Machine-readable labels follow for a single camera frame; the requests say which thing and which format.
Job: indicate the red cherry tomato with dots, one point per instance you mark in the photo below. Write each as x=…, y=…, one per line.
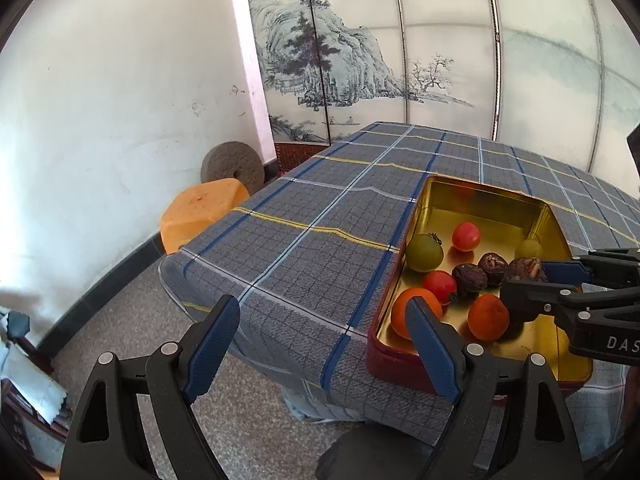
x=466, y=236
x=437, y=284

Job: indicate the blue grey plaid tablecloth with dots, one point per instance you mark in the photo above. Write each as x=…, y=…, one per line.
x=300, y=270

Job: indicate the small brown water chestnut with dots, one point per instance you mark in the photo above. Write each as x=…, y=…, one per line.
x=492, y=267

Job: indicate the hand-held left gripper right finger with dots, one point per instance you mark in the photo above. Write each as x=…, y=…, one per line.
x=430, y=345

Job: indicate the small green fruit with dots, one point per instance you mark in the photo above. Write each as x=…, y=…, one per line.
x=528, y=249

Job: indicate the dark wooden cabinet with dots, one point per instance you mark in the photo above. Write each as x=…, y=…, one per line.
x=30, y=435

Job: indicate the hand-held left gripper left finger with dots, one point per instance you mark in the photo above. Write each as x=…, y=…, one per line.
x=215, y=340

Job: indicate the small orange mandarin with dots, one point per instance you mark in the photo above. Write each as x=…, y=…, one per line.
x=487, y=317

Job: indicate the landscape painted folding screen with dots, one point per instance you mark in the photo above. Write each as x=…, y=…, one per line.
x=450, y=35

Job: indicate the orange plastic stool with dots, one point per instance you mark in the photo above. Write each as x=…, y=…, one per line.
x=200, y=210

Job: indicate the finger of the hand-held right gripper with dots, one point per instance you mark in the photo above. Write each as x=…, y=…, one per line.
x=530, y=296
x=565, y=271

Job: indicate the large orange mandarin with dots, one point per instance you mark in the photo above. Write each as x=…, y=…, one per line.
x=400, y=315

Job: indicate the red and gold tin box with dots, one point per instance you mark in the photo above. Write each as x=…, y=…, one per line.
x=480, y=210

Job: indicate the large brown water chestnut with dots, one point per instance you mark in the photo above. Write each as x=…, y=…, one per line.
x=522, y=270

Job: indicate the white crumpled cloth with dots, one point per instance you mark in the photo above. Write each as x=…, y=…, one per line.
x=30, y=380

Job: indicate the green tomato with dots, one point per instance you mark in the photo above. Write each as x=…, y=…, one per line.
x=422, y=255

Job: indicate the black rounded object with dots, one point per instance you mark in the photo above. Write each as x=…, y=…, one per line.
x=370, y=455

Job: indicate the round grey millstone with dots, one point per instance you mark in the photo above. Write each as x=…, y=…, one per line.
x=232, y=162

